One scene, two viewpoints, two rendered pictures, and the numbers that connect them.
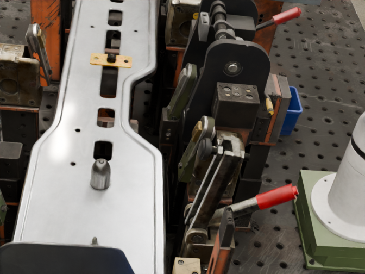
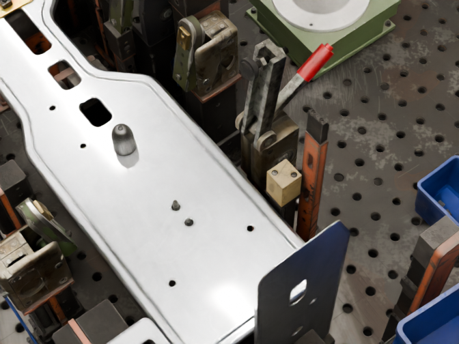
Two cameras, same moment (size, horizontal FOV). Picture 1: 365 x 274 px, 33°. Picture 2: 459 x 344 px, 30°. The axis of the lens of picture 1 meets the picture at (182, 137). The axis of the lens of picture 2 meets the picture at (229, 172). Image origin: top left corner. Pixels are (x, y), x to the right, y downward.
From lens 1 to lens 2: 0.42 m
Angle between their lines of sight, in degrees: 25
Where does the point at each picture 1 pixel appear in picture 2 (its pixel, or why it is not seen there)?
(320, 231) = (308, 39)
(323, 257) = not seen: hidden behind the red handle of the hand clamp
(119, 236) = (188, 183)
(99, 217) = (156, 179)
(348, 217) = (326, 9)
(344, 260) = (341, 50)
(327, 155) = not seen: outside the picture
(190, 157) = (190, 65)
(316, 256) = not seen: hidden behind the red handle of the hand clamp
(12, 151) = (12, 173)
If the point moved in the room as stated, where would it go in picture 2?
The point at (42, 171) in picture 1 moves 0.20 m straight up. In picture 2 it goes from (63, 173) to (31, 91)
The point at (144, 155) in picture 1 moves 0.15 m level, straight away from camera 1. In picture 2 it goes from (136, 89) to (89, 25)
